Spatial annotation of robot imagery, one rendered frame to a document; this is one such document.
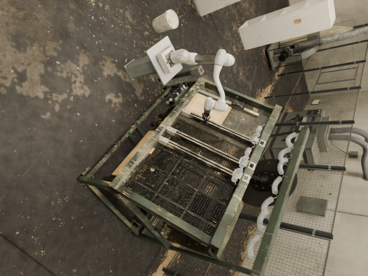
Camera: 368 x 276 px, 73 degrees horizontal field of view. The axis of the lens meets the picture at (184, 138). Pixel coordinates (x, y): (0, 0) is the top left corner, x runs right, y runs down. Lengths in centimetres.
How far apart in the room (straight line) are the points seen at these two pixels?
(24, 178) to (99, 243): 139
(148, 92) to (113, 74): 70
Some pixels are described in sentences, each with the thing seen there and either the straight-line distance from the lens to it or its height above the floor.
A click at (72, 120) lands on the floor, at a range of 354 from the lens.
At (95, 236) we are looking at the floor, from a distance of 392.
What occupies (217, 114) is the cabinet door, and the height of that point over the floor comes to 125.
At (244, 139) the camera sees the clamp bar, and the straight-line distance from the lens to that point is 327.
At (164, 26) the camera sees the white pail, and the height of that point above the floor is 26.
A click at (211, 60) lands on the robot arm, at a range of 330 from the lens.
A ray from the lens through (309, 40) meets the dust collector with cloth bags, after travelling 896.
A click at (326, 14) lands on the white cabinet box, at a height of 200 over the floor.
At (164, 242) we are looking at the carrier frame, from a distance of 366.
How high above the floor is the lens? 321
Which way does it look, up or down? 41 degrees down
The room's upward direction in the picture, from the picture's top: 90 degrees clockwise
